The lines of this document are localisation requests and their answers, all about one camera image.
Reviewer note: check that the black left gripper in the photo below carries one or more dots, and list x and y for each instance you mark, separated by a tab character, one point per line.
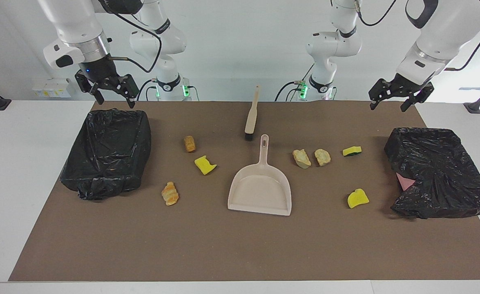
401	86

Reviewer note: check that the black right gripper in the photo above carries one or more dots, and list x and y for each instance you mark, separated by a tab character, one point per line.
97	71

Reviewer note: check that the yellow sponge with green side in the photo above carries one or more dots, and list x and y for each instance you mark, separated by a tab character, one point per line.
352	151

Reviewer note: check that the small brown bread roll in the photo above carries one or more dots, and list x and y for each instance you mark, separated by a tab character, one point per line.
189	144

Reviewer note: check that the torn bread chunk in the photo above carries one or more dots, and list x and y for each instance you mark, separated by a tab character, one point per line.
322	157
302	159

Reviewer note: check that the yellow blocky sponge piece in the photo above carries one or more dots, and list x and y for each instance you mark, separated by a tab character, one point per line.
357	199

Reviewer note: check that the golden croissant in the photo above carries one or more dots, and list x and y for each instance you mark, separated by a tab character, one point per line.
170	194

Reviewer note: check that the yellow notched sponge piece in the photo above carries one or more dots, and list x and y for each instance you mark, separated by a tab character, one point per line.
204	165

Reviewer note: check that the wooden hand brush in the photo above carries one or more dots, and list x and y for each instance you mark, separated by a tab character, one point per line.
251	120

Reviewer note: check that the beige plastic dustpan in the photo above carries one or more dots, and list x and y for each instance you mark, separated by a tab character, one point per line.
260	192

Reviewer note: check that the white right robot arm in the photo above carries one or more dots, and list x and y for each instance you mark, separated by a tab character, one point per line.
72	20

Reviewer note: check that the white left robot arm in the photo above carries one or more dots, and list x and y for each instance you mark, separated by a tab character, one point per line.
448	28

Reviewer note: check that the black bag lined bin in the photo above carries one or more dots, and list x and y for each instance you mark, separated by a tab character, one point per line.
105	155

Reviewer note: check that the pink bin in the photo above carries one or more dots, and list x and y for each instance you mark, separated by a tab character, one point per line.
405	182

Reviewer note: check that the black trash bag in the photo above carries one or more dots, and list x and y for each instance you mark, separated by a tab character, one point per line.
448	175

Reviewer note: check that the brown table mat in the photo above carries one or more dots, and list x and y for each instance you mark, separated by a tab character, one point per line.
240	245

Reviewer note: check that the white wall socket box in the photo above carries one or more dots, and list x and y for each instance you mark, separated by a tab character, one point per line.
52	87

